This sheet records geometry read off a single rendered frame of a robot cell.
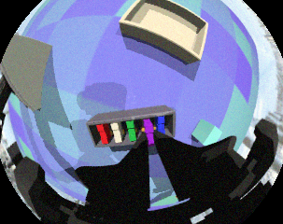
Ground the green fuse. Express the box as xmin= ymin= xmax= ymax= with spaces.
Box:
xmin=126 ymin=119 xmax=136 ymax=141

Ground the blue fuse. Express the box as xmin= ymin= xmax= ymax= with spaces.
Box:
xmin=155 ymin=116 xmax=164 ymax=134

